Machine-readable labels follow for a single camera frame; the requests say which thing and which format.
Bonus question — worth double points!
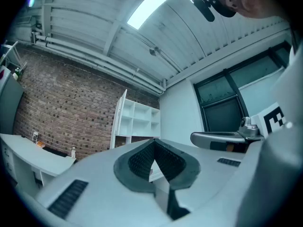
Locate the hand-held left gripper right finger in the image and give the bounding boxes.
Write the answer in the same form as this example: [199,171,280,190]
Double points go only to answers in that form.
[153,138,202,221]

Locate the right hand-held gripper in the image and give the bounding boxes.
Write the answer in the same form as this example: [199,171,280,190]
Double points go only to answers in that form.
[190,102,292,154]

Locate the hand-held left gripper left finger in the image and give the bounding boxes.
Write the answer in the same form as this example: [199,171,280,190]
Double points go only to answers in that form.
[113,138,156,194]

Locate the white cabinet door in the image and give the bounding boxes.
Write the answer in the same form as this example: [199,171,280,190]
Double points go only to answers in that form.
[114,89,128,137]

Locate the white open shelf cabinet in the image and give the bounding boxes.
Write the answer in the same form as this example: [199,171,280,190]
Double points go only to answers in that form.
[109,89,161,150]

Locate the grey tall cabinet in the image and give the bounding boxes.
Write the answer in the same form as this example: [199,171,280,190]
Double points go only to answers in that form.
[0,66,25,135]

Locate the dark framed window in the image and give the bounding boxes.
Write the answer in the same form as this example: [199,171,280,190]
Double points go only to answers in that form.
[193,41,293,137]

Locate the person's white shirt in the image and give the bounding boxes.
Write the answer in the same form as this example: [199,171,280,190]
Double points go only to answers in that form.
[239,20,303,224]

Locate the white desk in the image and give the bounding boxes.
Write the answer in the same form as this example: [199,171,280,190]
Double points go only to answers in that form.
[0,132,77,193]

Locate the round ceiling sensor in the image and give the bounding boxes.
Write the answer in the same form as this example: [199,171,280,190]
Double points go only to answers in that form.
[149,45,162,56]

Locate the white ceiling pipes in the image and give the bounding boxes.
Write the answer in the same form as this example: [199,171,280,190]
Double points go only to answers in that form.
[30,31,168,96]

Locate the person's head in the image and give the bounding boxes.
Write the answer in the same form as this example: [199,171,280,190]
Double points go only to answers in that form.
[224,0,288,21]

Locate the long ceiling light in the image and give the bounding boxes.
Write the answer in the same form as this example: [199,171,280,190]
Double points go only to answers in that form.
[126,0,190,30]

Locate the white metal rack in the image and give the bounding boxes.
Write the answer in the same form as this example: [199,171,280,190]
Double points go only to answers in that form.
[0,40,28,73]

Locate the black head camera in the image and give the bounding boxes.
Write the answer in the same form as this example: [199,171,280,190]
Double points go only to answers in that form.
[188,0,215,23]

